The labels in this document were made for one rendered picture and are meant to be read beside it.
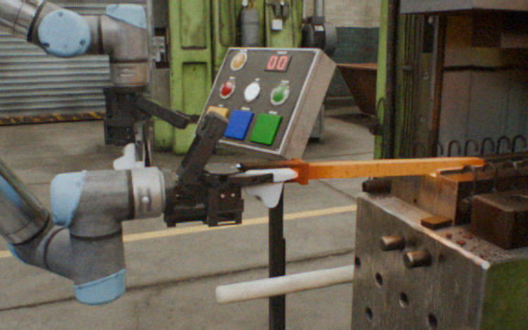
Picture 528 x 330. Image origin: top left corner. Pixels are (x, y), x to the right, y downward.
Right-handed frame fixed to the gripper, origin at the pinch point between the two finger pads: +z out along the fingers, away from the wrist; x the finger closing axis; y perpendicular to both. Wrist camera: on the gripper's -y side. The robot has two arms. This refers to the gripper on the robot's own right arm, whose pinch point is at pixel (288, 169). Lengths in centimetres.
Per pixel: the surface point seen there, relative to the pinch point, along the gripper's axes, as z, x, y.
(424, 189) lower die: 27.7, -1.4, 5.9
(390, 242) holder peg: 18.7, 1.9, 14.0
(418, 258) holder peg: 19.3, 9.6, 14.0
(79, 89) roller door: -37, -789, 42
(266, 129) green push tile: 11.5, -43.2, 0.4
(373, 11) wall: 494, -815, -94
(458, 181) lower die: 28.1, 7.1, 2.4
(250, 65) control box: 13, -61, -14
